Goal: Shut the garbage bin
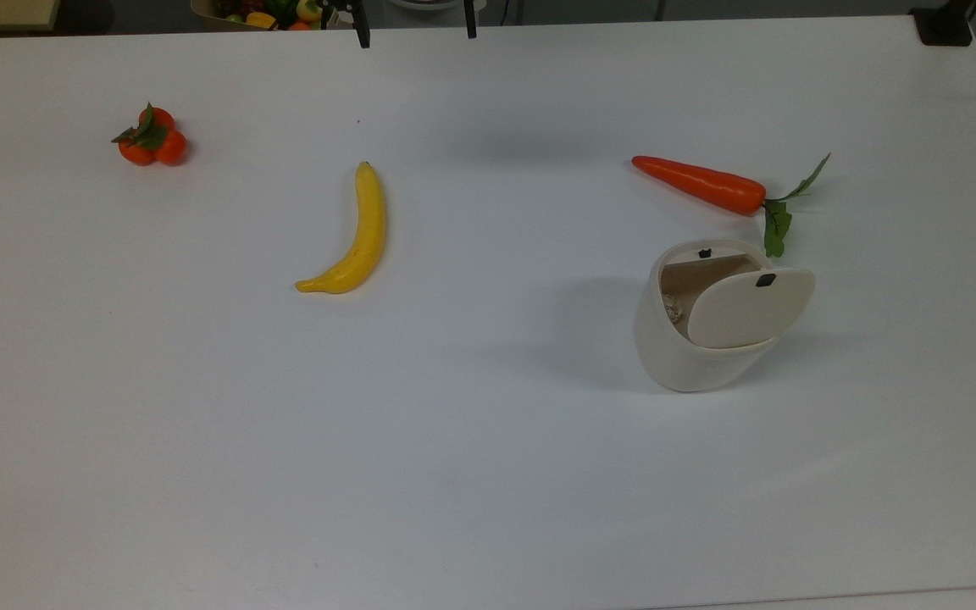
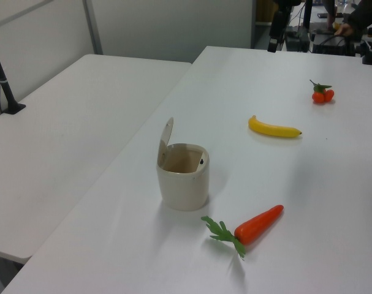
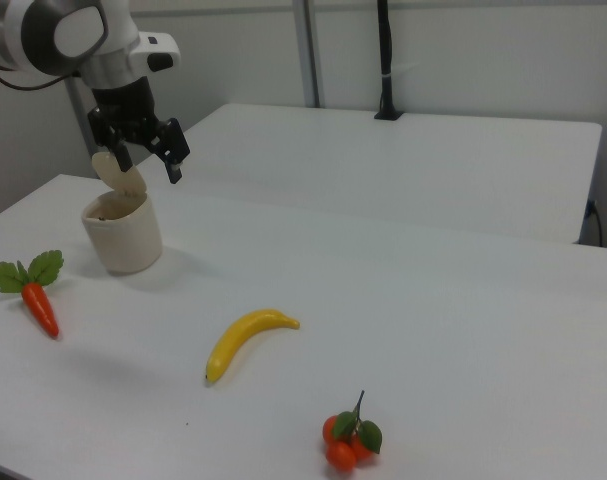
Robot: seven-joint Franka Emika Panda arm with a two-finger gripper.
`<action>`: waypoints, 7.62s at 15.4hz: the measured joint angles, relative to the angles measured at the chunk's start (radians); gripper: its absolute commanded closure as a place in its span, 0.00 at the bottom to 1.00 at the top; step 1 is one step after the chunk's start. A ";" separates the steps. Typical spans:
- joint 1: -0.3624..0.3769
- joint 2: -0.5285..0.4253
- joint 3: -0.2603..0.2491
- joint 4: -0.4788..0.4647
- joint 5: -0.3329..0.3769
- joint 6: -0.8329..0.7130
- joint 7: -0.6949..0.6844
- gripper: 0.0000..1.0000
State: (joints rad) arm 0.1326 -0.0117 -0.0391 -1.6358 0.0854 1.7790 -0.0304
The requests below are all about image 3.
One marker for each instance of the orange toy carrot green leaves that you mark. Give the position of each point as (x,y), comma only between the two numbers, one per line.
(40,302)

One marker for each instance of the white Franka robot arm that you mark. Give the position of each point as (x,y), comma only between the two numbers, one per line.
(43,35)

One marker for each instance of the black pole with clamp base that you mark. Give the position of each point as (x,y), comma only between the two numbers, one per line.
(385,50)

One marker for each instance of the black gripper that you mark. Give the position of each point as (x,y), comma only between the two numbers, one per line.
(125,110)

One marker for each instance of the cream garbage bin lid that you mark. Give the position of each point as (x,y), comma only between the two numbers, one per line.
(118,176)

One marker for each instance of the toy orange cluster with leaves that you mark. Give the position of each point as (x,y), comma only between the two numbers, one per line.
(342,452)

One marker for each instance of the grey aluminium wall post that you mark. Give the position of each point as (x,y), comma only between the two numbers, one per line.
(310,50)

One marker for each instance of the yellow toy banana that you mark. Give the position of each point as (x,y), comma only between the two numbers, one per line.
(240,337)

